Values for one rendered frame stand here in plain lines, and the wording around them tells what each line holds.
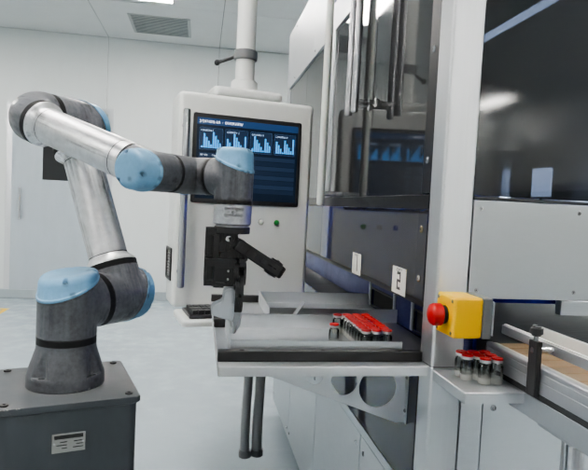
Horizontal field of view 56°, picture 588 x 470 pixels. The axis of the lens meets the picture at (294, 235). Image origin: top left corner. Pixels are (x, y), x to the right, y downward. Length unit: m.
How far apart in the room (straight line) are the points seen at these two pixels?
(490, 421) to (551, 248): 0.36
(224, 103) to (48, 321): 1.09
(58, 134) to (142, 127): 5.44
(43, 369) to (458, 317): 0.79
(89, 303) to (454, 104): 0.80
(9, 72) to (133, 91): 1.30
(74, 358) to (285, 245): 1.06
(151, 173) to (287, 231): 1.10
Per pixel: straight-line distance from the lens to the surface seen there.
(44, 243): 6.77
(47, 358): 1.20
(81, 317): 1.18
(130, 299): 1.26
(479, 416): 1.18
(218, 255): 1.08
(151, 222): 6.56
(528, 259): 1.16
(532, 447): 1.27
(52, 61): 6.90
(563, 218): 1.19
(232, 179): 1.06
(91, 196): 1.32
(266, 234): 2.02
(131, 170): 1.02
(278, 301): 1.67
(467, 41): 1.13
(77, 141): 1.15
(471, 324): 1.01
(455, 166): 1.08
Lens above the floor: 1.17
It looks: 3 degrees down
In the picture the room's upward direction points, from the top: 3 degrees clockwise
